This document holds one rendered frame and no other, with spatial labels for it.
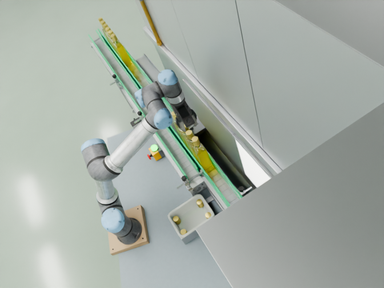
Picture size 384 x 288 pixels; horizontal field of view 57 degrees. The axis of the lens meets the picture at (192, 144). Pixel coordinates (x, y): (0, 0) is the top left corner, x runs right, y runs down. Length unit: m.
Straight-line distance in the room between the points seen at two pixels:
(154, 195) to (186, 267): 0.50
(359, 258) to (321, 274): 0.05
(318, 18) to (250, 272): 0.47
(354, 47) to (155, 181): 1.76
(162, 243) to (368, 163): 1.65
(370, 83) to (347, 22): 0.12
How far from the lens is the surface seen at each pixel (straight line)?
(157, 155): 2.29
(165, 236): 2.07
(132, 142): 1.48
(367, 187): 0.50
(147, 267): 2.05
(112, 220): 1.92
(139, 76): 2.72
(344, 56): 0.69
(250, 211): 0.48
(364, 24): 0.70
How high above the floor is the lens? 2.57
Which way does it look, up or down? 52 degrees down
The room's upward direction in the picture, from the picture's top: 25 degrees counter-clockwise
